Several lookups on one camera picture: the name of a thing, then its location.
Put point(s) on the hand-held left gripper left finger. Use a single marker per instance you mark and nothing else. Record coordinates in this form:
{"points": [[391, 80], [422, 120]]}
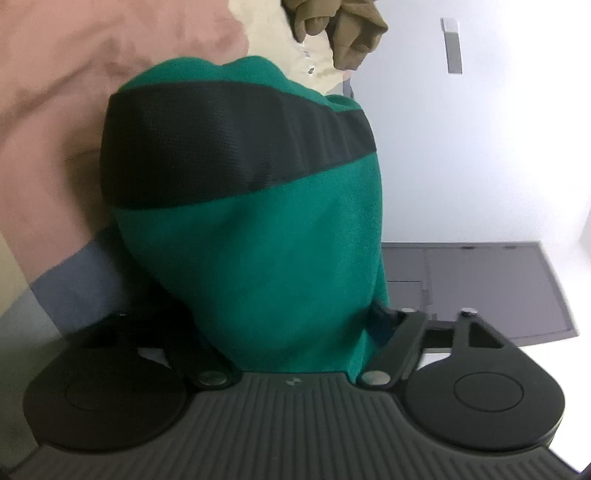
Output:
{"points": [[184, 350]]}

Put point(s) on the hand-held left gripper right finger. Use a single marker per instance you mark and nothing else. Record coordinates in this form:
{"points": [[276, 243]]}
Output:
{"points": [[401, 341]]}

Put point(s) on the green hoodie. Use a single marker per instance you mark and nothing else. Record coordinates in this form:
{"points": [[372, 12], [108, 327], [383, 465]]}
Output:
{"points": [[277, 258]]}

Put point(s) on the grey door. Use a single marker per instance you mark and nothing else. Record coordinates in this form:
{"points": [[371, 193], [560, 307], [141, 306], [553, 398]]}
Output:
{"points": [[485, 290]]}

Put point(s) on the patchwork bed blanket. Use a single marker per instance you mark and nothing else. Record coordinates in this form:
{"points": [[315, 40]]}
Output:
{"points": [[55, 115]]}

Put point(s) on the brown garment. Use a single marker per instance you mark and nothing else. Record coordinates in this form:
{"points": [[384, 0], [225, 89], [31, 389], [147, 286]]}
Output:
{"points": [[351, 32]]}

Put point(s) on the grey wall panel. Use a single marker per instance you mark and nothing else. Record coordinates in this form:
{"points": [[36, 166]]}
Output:
{"points": [[453, 50]]}

